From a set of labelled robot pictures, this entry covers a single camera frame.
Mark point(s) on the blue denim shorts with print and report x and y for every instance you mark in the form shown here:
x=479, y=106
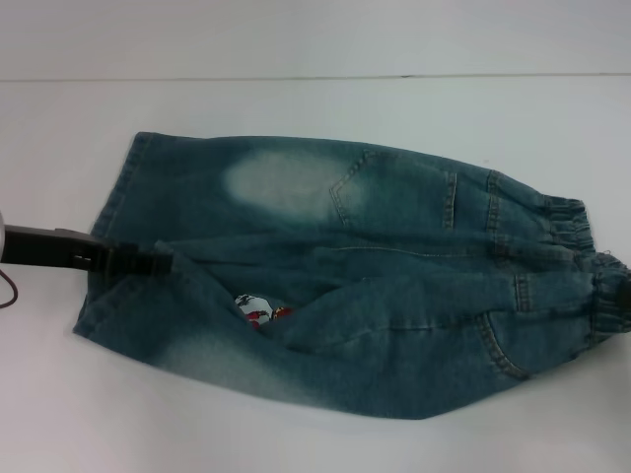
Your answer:
x=345, y=276

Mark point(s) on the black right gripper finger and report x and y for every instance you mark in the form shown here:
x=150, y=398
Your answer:
x=625, y=298

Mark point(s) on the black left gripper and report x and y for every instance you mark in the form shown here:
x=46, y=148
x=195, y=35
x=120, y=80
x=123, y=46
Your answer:
x=54, y=246

